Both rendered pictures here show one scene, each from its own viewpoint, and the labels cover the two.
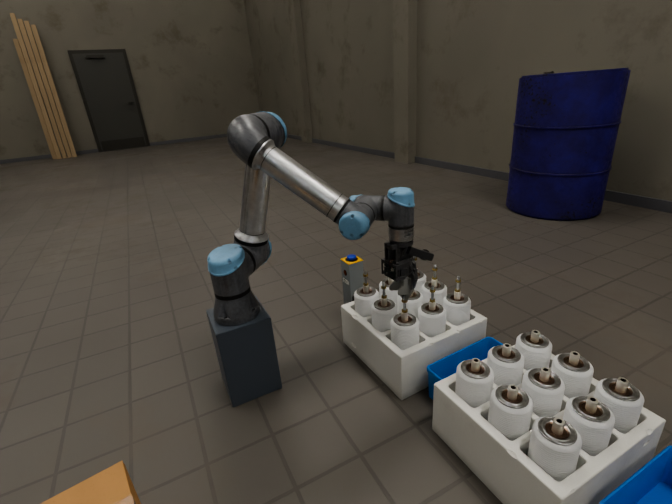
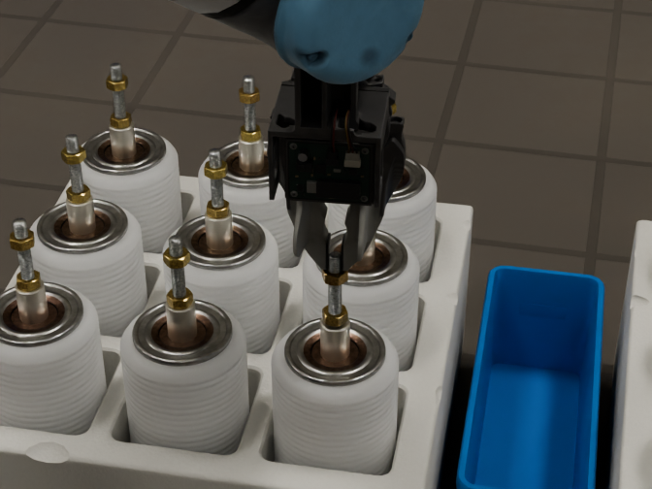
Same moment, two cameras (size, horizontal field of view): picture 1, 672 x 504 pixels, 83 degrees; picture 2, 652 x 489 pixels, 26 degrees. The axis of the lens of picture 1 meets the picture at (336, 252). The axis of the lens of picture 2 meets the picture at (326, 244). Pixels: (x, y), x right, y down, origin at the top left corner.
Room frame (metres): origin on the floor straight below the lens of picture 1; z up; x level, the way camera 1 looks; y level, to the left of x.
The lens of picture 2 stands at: (0.59, 0.42, 0.94)
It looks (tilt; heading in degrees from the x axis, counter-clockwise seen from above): 36 degrees down; 308
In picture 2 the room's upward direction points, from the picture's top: straight up
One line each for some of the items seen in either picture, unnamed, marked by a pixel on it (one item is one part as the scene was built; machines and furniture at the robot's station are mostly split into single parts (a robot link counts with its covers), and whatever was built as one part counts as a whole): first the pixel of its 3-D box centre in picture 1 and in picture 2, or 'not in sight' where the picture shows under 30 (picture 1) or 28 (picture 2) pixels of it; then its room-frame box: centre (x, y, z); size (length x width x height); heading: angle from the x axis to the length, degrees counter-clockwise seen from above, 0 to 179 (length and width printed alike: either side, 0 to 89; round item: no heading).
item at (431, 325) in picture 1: (431, 330); (359, 342); (1.13, -0.32, 0.16); 0.10 x 0.10 x 0.18
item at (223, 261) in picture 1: (229, 268); not in sight; (1.12, 0.35, 0.47); 0.13 x 0.12 x 0.14; 161
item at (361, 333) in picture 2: (404, 319); (335, 351); (1.07, -0.21, 0.25); 0.08 x 0.08 x 0.01
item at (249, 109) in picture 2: not in sight; (249, 114); (1.29, -0.37, 0.30); 0.01 x 0.01 x 0.08
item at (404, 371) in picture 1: (410, 331); (227, 387); (1.23, -0.26, 0.09); 0.39 x 0.39 x 0.18; 27
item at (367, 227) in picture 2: (404, 290); (359, 230); (1.05, -0.21, 0.38); 0.06 x 0.03 x 0.09; 121
